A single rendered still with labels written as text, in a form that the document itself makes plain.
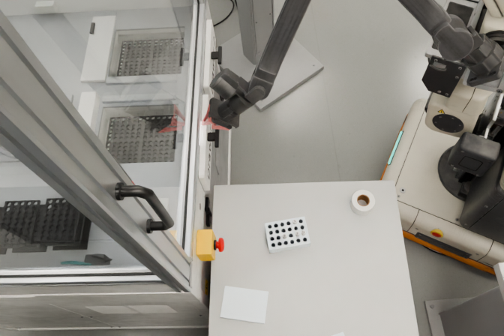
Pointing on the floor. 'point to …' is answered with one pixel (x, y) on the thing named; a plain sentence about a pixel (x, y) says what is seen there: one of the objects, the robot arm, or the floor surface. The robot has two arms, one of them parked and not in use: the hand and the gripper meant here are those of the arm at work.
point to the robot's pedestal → (469, 313)
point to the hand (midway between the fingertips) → (208, 124)
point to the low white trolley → (313, 261)
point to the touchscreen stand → (262, 31)
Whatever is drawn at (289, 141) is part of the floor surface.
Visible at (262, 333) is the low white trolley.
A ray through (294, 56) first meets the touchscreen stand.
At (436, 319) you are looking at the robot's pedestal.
